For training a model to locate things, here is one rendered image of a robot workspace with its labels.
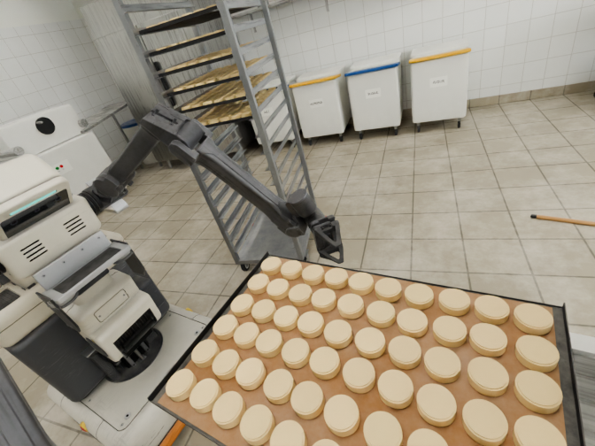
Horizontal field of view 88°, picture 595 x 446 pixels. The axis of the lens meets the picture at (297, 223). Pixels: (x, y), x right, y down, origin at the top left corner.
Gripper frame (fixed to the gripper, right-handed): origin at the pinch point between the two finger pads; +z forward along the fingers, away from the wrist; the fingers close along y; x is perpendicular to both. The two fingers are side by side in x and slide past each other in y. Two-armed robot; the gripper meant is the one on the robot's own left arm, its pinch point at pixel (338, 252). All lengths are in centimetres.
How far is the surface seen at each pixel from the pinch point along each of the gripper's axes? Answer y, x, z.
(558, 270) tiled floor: 88, -122, -25
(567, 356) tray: -1.5, -19.1, 39.8
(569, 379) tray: -1.4, -16.5, 42.3
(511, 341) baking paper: -1.4, -14.5, 34.8
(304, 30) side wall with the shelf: -27, -117, -365
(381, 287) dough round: -2.7, -2.3, 16.8
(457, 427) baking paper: -1.2, 0.7, 41.6
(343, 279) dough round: -2.5, 3.3, 10.9
